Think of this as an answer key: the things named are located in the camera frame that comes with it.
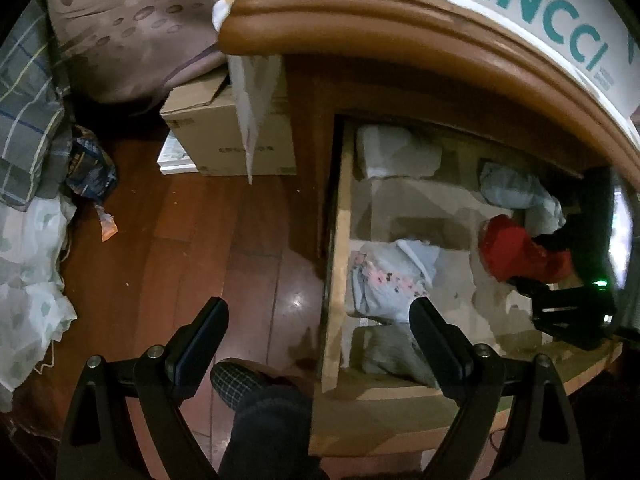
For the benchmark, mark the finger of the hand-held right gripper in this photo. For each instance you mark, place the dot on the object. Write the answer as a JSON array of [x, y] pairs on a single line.
[[557, 240], [560, 310]]

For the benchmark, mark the pale leaf print blanket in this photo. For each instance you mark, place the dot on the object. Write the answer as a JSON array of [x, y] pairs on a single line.
[[25, 285]]

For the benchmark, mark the white flat box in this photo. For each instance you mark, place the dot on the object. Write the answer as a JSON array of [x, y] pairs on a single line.
[[172, 157]]

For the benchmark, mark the plaid slipper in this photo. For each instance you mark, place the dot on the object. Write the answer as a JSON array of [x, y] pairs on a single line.
[[235, 377]]

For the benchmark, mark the light blue underwear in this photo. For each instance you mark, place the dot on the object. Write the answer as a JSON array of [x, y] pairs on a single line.
[[515, 187]]

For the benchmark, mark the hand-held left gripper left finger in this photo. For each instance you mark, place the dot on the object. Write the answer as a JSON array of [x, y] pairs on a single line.
[[200, 345]]

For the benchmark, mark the red underwear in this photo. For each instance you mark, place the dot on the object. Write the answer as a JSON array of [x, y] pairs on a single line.
[[505, 250]]

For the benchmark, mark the pale pink printed underwear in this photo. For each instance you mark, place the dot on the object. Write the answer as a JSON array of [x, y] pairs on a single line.
[[385, 280]]

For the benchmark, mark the brown wooden nightstand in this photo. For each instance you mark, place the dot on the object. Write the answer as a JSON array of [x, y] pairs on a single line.
[[400, 25]]

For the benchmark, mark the white folded underwear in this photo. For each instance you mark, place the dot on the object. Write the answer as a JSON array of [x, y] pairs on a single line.
[[395, 152]]

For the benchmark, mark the white patterned tablecloth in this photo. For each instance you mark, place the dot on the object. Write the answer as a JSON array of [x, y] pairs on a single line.
[[252, 100]]

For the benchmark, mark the dotted pink pillow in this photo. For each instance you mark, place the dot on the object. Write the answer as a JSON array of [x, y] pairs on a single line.
[[140, 35]]

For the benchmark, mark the grey underwear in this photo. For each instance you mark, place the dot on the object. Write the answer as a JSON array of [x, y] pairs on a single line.
[[390, 355]]

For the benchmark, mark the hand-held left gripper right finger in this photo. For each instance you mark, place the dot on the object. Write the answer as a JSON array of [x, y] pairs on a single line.
[[442, 342]]

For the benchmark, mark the white shoe box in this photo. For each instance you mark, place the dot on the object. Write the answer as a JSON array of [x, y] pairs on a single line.
[[525, 5]]

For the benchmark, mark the wooden drawer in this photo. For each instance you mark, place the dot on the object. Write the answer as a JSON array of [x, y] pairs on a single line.
[[345, 240]]

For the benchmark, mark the orange wrapper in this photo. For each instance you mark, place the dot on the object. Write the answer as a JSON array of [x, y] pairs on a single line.
[[107, 227]]

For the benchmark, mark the grey plaid cloth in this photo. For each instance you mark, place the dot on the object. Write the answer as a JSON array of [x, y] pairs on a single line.
[[25, 110]]

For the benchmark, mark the blue snack packet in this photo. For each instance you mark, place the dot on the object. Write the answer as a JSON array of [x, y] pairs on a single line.
[[90, 175]]

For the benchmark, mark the brown cardboard box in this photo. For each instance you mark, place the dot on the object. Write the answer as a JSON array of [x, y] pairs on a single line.
[[225, 130]]

